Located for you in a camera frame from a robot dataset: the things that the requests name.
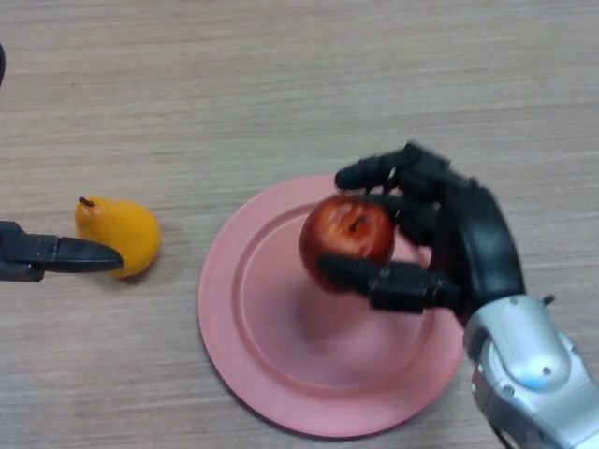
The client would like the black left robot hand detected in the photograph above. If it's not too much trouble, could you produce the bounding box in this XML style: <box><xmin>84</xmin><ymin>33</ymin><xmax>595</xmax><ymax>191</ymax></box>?
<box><xmin>0</xmin><ymin>44</ymin><xmax>125</xmax><ymax>282</ymax></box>

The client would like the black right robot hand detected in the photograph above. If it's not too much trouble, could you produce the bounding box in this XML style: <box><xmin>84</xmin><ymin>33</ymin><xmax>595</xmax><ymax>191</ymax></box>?
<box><xmin>334</xmin><ymin>141</ymin><xmax>528</xmax><ymax>326</ymax></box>

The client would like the red apple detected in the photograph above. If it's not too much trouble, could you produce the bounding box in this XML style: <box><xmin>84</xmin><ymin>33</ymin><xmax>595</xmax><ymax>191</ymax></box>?
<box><xmin>299</xmin><ymin>194</ymin><xmax>397</xmax><ymax>294</ymax></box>

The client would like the pink round plate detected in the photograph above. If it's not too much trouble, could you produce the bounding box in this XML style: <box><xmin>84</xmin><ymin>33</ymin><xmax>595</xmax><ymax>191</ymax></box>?
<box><xmin>197</xmin><ymin>175</ymin><xmax>469</xmax><ymax>439</ymax></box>

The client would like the yellow pear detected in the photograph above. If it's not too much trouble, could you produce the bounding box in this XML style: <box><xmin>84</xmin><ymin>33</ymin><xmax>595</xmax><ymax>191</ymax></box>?
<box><xmin>74</xmin><ymin>196</ymin><xmax>162</xmax><ymax>280</ymax></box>

